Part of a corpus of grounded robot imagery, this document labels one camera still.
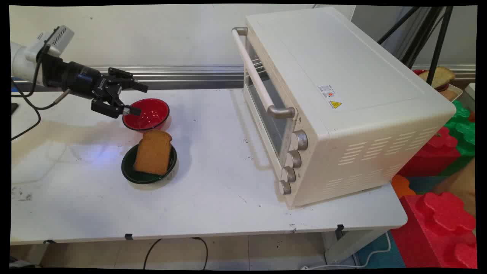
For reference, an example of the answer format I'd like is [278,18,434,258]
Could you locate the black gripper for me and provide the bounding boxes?
[41,53,149,119]

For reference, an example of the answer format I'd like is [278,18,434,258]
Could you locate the oven door with silver handle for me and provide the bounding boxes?
[232,27,302,168]

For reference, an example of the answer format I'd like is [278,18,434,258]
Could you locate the red bowl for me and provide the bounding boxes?
[122,98,170,132]

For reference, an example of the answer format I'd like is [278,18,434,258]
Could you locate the brown toast slice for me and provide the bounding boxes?
[133,130,173,176]

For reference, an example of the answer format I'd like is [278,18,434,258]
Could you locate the dark green bowl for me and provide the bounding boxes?
[121,143,178,185]

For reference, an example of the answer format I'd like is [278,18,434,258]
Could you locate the white label sticker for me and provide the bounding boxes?
[318,84,336,100]

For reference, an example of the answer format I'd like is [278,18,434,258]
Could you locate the cream toaster oven body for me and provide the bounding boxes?
[243,7,457,209]

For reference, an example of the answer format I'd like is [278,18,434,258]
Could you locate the white table leg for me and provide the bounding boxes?
[323,228,389,265]

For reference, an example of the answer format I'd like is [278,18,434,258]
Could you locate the orange foam block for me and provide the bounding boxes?
[391,174,417,199]

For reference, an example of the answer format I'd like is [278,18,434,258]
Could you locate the small red foam block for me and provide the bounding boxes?
[397,126,461,178]

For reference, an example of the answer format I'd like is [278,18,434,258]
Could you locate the pale bread slice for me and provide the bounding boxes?
[418,66,456,89]

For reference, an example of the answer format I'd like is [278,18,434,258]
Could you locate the white tray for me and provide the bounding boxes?
[441,83,464,102]

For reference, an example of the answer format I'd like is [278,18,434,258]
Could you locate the large red foam block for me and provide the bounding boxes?
[390,191,477,269]

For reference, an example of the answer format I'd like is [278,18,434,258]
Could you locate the green foam block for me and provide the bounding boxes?
[443,100,476,169]

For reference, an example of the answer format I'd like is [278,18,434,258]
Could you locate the aluminium table rail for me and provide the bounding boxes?
[11,65,246,91]

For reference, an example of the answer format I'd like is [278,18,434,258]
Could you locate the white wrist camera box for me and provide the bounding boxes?
[36,25,75,58]

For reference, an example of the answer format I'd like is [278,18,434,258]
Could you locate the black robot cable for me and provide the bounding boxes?
[11,57,71,141]

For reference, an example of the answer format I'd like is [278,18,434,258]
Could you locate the metal wire oven rack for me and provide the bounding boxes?
[247,53,267,75]

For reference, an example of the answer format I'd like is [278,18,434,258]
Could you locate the black floor cable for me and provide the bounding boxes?
[143,237,209,270]

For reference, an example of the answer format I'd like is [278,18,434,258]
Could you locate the white floor cable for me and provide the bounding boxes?
[300,231,392,270]

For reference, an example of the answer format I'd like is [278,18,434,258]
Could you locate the black camera tripod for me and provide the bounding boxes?
[377,6,454,86]

